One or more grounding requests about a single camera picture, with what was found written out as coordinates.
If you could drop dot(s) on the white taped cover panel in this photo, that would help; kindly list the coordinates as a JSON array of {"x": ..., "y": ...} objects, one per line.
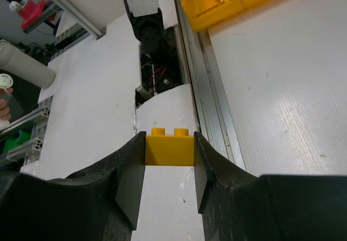
[{"x": 168, "y": 207}]

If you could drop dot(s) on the grey cylinder tube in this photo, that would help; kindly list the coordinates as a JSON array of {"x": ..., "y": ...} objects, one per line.
[{"x": 22, "y": 65}]

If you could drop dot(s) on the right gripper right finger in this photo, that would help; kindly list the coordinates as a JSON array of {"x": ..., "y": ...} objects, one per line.
[{"x": 236, "y": 205}]

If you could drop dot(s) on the yellow face lego brick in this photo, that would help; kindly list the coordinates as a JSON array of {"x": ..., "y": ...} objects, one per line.
[{"x": 169, "y": 150}]

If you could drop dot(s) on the green plastic part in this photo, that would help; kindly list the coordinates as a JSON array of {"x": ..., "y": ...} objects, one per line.
[{"x": 16, "y": 140}]

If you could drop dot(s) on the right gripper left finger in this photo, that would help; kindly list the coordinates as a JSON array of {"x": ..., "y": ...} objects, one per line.
[{"x": 99, "y": 202}]

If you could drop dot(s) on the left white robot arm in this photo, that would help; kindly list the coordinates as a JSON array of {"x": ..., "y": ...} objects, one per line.
[{"x": 147, "y": 23}]

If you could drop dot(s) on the red plastic fixture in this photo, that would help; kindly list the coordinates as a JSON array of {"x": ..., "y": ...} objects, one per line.
[{"x": 28, "y": 11}]

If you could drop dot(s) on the aluminium rail frame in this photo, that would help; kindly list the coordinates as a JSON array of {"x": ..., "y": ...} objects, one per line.
[{"x": 213, "y": 111}]

